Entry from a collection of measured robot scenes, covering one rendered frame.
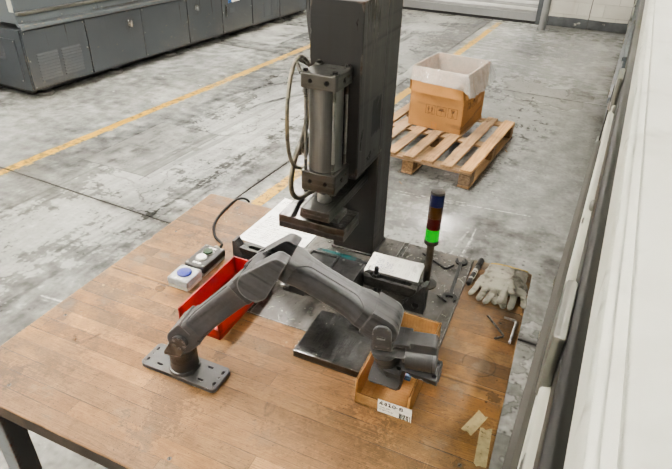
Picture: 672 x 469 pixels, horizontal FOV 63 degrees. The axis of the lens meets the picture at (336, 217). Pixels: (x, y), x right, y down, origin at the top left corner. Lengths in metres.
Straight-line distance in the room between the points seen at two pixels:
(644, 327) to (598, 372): 0.04
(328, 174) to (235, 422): 0.58
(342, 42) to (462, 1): 9.43
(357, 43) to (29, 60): 5.18
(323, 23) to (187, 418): 0.89
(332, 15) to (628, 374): 1.11
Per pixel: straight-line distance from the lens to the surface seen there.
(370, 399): 1.23
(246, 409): 1.25
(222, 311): 1.14
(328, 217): 1.32
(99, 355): 1.44
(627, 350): 0.27
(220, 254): 1.65
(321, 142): 1.27
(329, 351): 1.33
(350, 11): 1.26
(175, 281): 1.57
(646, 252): 0.34
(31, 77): 6.27
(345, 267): 1.47
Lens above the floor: 1.85
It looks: 31 degrees down
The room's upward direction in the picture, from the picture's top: 2 degrees clockwise
